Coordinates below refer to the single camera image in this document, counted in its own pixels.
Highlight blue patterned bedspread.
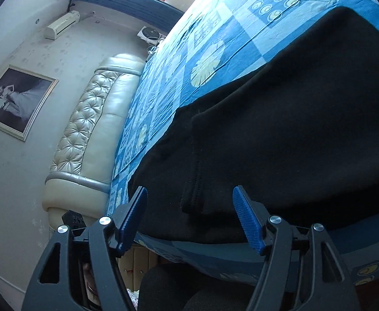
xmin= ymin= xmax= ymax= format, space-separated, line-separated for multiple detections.
xmin=107 ymin=0 xmax=379 ymax=286

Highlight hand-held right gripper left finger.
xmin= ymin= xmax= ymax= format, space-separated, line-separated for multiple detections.
xmin=21 ymin=186 xmax=149 ymax=311

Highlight person's dark trouser leg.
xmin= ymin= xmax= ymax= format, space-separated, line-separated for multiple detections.
xmin=138 ymin=263 xmax=264 ymax=311

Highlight white lace cloth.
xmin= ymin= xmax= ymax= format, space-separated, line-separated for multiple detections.
xmin=127 ymin=290 xmax=142 ymax=311

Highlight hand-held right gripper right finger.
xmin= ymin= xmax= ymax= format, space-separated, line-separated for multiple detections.
xmin=232 ymin=185 xmax=362 ymax=311

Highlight white wall air conditioner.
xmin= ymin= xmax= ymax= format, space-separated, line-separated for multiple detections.
xmin=44 ymin=10 xmax=80 ymax=40

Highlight blue curtain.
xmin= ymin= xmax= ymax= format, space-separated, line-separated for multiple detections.
xmin=69 ymin=0 xmax=185 ymax=23

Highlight cream tufted leather headboard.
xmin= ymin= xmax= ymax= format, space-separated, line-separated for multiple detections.
xmin=41 ymin=55 xmax=145 ymax=230

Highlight framed wall picture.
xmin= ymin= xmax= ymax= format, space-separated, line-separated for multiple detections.
xmin=0 ymin=65 xmax=59 ymax=142

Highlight black pants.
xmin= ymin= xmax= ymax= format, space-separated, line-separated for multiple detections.
xmin=128 ymin=6 xmax=379 ymax=245

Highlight person's left hand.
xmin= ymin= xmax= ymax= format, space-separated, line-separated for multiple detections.
xmin=82 ymin=262 xmax=101 ymax=308

